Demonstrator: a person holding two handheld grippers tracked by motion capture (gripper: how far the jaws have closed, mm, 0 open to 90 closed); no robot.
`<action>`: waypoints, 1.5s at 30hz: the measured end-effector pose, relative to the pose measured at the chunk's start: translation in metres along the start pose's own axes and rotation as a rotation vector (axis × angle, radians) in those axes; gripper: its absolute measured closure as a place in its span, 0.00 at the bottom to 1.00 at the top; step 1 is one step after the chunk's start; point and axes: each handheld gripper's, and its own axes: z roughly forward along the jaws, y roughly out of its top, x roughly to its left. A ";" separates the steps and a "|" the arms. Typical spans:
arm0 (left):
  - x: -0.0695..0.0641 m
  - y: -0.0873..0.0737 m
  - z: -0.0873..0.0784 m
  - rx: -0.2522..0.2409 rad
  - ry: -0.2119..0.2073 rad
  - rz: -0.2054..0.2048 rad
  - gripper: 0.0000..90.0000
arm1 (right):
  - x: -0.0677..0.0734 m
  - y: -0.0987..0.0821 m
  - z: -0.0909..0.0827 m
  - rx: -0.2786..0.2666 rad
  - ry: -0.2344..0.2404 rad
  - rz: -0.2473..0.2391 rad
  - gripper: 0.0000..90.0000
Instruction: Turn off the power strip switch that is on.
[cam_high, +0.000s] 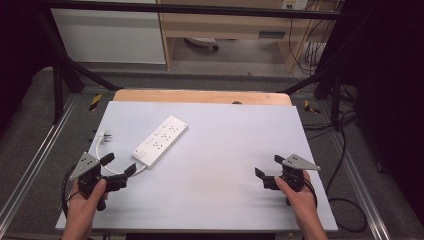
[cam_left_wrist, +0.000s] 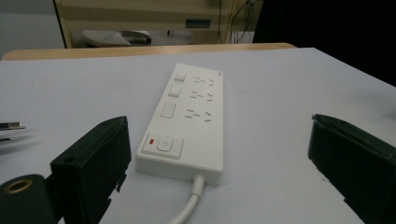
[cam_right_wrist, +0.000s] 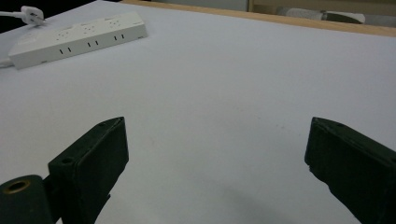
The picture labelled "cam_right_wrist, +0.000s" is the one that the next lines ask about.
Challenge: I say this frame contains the white power strip cable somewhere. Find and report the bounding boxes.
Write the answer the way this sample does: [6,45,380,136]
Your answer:
[0,57,15,69]

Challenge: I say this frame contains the white plug cable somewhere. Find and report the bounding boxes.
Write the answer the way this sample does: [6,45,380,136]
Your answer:
[0,10,23,19]

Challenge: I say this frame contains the white power strip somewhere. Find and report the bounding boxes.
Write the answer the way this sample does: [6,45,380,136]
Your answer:
[7,11,149,70]

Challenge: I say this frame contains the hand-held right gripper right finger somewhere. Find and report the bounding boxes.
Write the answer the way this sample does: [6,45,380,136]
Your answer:
[304,117,396,224]

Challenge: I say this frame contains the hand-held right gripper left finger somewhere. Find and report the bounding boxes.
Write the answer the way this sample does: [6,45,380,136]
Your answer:
[48,116,130,224]

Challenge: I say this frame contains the white plug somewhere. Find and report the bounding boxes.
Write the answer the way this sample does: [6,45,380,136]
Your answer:
[20,5,47,27]

